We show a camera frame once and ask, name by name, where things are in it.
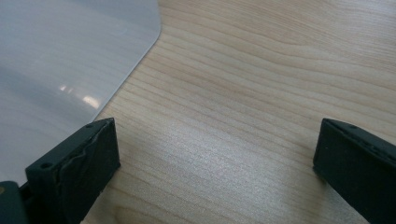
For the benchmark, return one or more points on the clear plastic storage box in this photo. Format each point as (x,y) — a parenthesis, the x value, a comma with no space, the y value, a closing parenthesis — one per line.
(62,62)

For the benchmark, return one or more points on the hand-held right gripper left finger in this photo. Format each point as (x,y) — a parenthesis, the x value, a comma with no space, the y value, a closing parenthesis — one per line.
(77,174)

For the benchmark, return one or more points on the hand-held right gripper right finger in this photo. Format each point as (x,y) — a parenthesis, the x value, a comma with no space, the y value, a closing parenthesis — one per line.
(358,168)

